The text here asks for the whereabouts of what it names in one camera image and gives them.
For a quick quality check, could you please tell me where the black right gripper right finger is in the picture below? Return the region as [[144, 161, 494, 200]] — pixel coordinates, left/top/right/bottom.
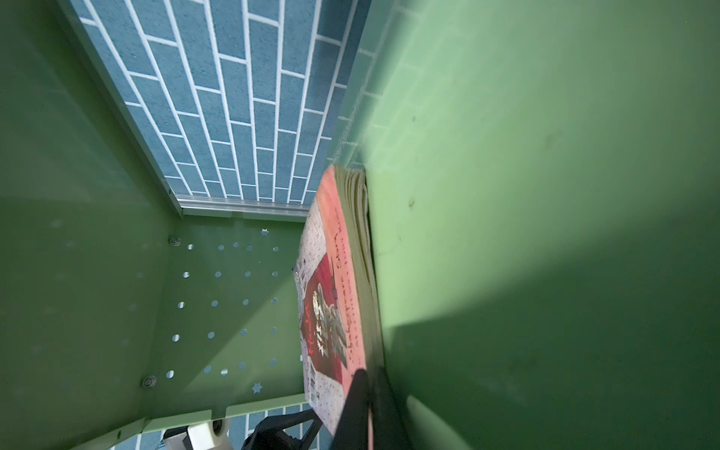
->
[[369, 367, 413, 450]]

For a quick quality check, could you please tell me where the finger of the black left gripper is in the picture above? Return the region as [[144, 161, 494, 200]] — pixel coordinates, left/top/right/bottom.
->
[[242, 409, 323, 450]]

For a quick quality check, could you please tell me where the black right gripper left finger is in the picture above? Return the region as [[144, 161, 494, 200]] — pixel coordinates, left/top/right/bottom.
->
[[331, 369, 369, 450]]

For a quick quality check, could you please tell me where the red pink illustrated book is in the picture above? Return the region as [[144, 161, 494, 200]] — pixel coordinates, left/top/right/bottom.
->
[[292, 165, 384, 434]]

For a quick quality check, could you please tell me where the green two-tier shelf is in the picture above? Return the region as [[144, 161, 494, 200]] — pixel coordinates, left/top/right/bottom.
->
[[1, 1, 719, 449]]

